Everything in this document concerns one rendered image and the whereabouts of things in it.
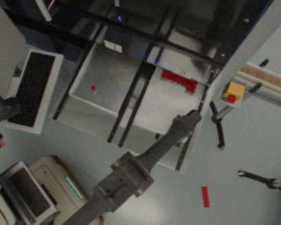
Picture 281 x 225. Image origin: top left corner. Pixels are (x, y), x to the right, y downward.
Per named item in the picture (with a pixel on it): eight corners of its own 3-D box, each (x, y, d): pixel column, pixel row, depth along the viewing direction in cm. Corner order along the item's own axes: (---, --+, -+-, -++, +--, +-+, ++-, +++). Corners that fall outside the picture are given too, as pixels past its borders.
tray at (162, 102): (158, 61, 138) (159, 58, 135) (206, 79, 137) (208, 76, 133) (134, 122, 130) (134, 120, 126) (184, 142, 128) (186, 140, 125)
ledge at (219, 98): (222, 76, 139) (223, 74, 138) (245, 85, 138) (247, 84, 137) (214, 100, 136) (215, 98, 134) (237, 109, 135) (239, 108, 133)
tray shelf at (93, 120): (90, 37, 143) (90, 35, 141) (215, 84, 138) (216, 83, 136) (49, 118, 131) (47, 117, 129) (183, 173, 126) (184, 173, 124)
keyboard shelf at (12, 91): (18, 47, 149) (16, 45, 146) (65, 56, 148) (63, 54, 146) (-10, 123, 137) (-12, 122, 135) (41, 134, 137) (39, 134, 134)
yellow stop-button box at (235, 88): (227, 82, 128) (231, 77, 121) (241, 88, 127) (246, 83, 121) (222, 96, 126) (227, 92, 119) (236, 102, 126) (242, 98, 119)
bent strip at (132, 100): (130, 100, 132) (130, 96, 127) (136, 102, 132) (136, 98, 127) (118, 126, 129) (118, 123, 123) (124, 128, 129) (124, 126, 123)
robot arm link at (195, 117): (172, 118, 100) (189, 136, 99) (195, 100, 103) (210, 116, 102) (167, 125, 112) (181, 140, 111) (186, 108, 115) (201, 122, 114)
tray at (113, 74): (98, 38, 141) (98, 34, 137) (144, 55, 139) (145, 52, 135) (69, 95, 132) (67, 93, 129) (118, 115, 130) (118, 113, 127)
